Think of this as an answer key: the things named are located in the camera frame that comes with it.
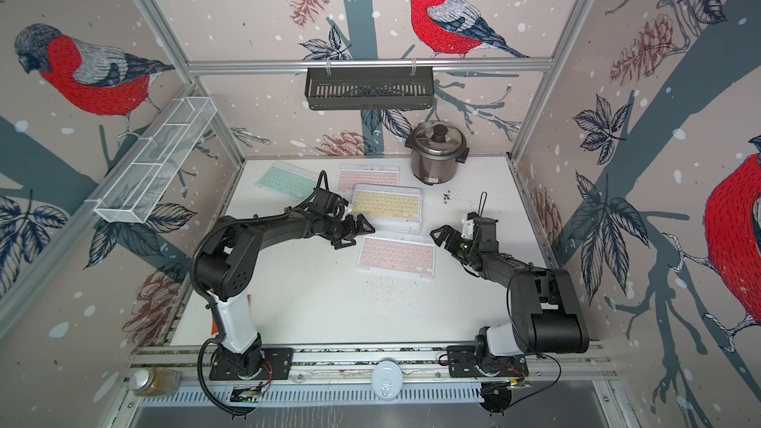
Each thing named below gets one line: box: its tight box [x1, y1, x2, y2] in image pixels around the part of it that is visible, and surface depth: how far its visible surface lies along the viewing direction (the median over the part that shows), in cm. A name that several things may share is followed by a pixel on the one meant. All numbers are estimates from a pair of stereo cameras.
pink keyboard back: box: [336, 164, 401, 192], surface depth 117 cm
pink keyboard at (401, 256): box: [356, 235, 437, 280], surface depth 94 cm
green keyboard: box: [253, 160, 320, 203], surface depth 116 cm
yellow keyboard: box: [350, 184, 424, 235], surface depth 103 cm
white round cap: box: [370, 360, 404, 402], surface depth 68 cm
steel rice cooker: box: [405, 120, 470, 186], surface depth 105 cm
